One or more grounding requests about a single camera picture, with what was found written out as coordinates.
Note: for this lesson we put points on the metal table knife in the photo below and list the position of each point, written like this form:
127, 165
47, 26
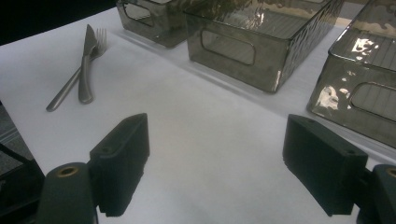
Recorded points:
85, 84

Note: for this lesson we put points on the metal fork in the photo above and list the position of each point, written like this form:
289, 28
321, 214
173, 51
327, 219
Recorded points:
63, 93

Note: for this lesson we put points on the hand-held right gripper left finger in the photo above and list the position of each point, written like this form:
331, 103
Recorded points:
121, 165

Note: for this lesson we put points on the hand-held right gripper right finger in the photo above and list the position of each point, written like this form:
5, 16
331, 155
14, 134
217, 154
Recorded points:
323, 165

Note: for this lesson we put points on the smoky transparent plastic bin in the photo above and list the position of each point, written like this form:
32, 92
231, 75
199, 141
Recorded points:
162, 31
264, 74
339, 84

